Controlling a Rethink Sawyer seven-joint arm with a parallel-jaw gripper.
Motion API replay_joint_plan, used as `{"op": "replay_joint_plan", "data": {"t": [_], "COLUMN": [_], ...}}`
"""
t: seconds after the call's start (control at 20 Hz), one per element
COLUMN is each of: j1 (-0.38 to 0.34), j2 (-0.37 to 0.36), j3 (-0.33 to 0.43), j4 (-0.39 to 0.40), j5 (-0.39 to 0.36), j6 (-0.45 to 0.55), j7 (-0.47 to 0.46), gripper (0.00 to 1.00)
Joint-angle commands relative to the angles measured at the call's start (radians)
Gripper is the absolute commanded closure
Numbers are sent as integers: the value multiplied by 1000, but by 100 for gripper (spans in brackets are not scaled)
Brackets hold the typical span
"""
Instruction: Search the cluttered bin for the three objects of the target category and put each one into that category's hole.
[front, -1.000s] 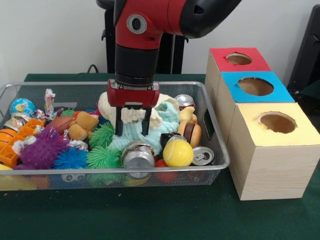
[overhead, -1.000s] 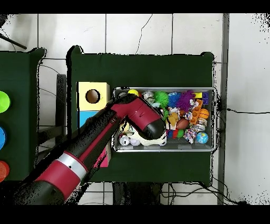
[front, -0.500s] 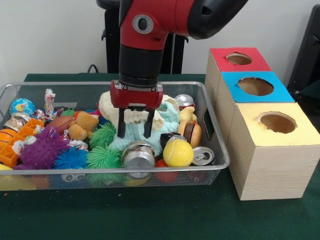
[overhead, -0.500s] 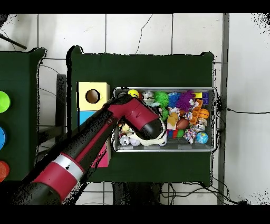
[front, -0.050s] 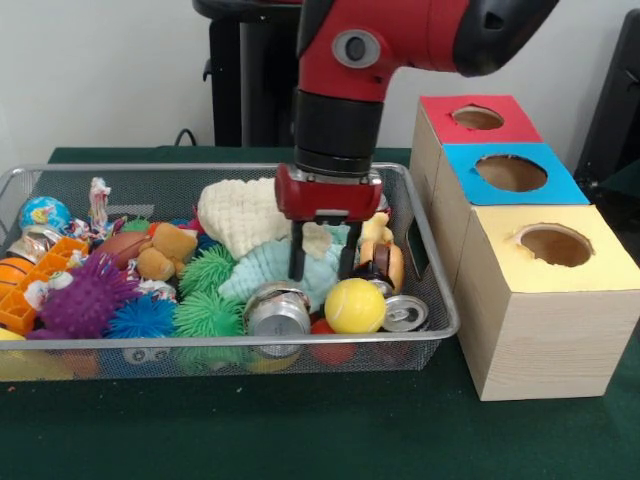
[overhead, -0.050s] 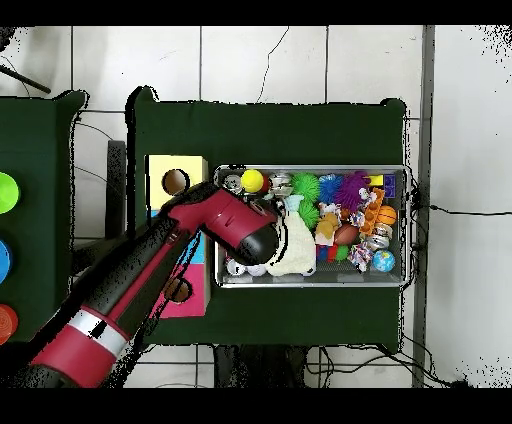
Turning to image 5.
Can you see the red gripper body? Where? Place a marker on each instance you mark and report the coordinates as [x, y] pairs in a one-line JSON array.
[[328, 195]]

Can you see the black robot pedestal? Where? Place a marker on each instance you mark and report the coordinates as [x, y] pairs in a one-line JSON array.
[[250, 80]]

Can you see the yellow plush duck toy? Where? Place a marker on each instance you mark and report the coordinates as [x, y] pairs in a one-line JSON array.
[[377, 228]]

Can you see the wooden box with three holes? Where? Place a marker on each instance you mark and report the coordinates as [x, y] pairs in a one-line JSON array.
[[545, 320]]

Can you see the small toy hamburger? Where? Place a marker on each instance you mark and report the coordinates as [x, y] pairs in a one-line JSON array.
[[385, 266]]

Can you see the light teal cloth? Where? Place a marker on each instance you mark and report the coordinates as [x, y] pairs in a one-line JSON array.
[[265, 270]]

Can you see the cream knitted cloth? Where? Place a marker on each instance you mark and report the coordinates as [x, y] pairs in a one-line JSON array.
[[245, 215]]

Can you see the black side stand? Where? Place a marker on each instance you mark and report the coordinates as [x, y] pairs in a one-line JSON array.
[[620, 100]]

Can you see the yellow tennis ball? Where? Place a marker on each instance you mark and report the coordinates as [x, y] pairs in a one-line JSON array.
[[355, 305]]

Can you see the silver can with pull tab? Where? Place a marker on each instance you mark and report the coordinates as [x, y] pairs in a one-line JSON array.
[[405, 313]]

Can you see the green spiky ball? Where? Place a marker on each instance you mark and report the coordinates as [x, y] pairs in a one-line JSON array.
[[210, 314]]

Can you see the clear shallow mesh bin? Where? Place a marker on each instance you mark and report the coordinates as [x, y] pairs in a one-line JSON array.
[[430, 300]]

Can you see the small orange basketball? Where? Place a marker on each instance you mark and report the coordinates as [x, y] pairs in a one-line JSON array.
[[12, 272]]

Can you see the crushed silver can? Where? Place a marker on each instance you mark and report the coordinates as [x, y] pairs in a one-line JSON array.
[[278, 312]]

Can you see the blue globe ball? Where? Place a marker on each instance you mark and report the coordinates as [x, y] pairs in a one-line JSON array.
[[45, 213]]

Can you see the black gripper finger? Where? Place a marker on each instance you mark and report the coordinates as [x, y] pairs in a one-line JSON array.
[[297, 250], [349, 250]]

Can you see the purple spiky ball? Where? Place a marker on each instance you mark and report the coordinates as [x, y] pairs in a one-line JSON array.
[[85, 300]]

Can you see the dark green table cloth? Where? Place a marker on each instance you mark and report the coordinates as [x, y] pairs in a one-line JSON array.
[[300, 430]]

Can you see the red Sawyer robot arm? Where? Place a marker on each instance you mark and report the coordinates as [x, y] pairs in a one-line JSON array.
[[370, 60]]

